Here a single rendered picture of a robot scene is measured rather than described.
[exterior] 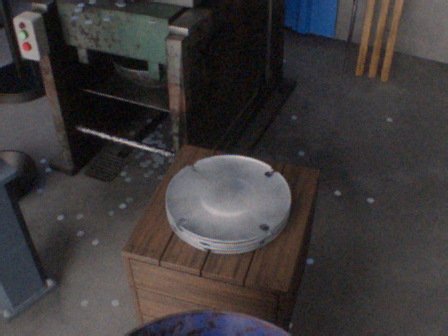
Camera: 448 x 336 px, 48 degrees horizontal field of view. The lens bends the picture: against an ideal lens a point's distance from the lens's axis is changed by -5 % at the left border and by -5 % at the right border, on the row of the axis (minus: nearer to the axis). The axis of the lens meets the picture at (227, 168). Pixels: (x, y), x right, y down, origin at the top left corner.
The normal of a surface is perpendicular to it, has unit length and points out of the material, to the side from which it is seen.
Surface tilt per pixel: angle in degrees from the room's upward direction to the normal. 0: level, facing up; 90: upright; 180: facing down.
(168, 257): 0
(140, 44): 90
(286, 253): 0
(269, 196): 0
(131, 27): 90
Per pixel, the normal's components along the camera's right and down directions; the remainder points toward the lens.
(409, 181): 0.00, -0.76
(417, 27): -0.41, 0.59
